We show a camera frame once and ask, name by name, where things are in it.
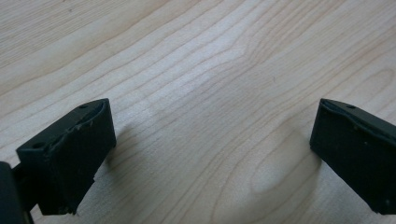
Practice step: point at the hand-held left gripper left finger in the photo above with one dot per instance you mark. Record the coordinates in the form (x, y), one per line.
(71, 158)

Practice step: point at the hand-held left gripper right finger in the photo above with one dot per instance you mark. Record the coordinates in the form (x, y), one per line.
(358, 158)

